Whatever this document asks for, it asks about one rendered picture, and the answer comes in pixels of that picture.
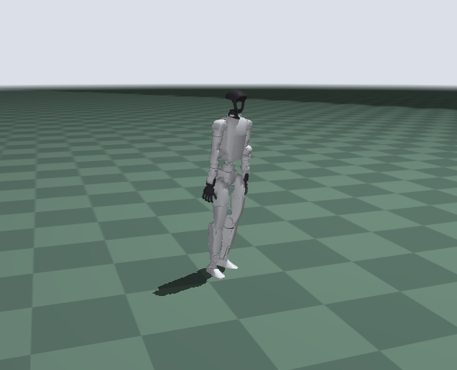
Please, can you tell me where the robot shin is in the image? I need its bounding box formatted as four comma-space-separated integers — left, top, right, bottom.
220, 221, 239, 261
208, 223, 223, 269

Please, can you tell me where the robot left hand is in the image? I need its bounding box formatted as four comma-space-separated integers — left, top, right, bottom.
244, 173, 249, 195

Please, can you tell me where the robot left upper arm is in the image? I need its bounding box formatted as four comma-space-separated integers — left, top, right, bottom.
243, 119, 253, 155

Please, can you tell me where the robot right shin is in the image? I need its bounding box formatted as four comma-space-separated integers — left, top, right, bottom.
208, 223, 223, 269

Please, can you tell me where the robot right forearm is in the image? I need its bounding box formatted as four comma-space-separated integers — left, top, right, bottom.
207, 149, 220, 185

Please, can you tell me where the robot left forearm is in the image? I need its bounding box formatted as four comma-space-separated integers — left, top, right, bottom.
240, 154, 251, 178

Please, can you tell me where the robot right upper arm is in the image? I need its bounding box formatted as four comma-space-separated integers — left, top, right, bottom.
211, 119, 227, 159

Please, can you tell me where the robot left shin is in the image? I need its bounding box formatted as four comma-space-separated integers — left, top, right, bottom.
220, 221, 239, 261

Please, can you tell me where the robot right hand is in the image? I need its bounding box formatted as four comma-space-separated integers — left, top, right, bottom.
202, 179, 217, 203

